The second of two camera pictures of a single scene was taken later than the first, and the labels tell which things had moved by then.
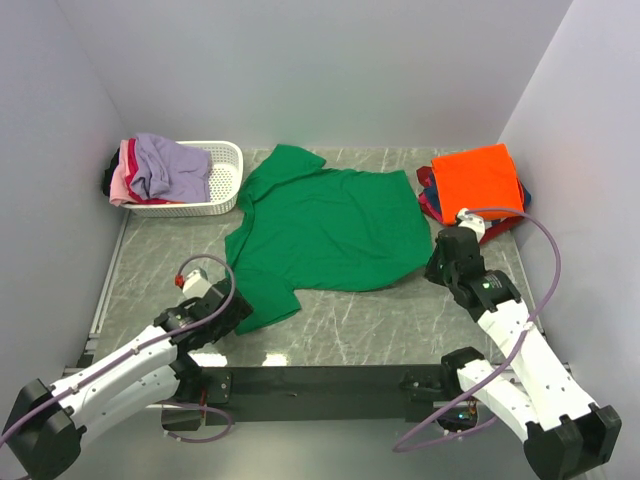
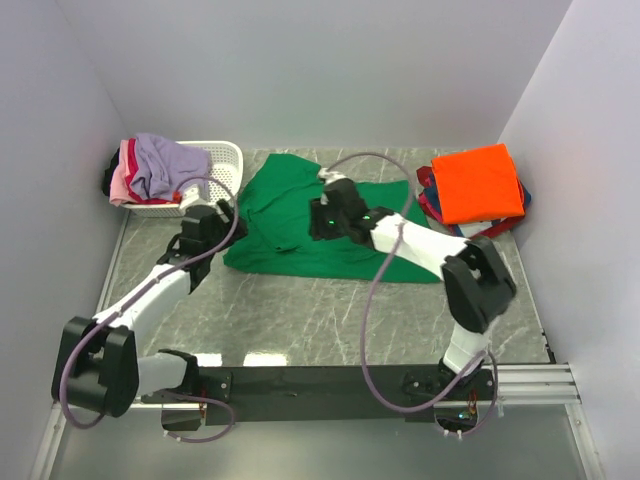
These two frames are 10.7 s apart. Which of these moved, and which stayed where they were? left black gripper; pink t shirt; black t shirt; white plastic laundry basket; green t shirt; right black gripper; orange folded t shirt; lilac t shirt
Moved: right black gripper; green t shirt; left black gripper
Stayed: white plastic laundry basket; pink t shirt; orange folded t shirt; lilac t shirt; black t shirt
